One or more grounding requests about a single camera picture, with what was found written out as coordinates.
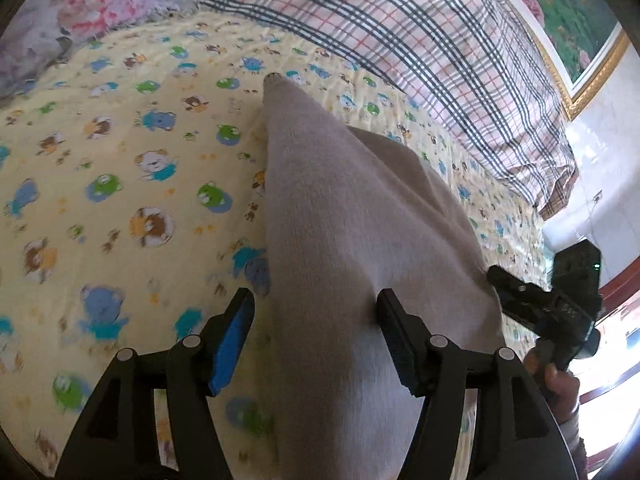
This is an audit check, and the pink plaid quilt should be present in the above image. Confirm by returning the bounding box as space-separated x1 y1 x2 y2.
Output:
200 0 578 218

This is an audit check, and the framed landscape painting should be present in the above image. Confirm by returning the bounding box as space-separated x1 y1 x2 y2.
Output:
506 0 630 120

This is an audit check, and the grey sleeve forearm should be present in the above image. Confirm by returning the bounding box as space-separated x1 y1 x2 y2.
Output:
560 408 588 480

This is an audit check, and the person's right hand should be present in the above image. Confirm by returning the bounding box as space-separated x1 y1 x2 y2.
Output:
523 350 580 424

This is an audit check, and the yellow cartoon bear bedsheet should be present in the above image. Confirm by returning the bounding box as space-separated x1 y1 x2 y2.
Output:
1 12 547 479

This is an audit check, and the floral ruffled pillow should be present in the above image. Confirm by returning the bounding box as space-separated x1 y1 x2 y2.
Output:
1 0 198 101

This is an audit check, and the beige knit sweater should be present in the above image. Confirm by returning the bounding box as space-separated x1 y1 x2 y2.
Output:
264 74 504 479

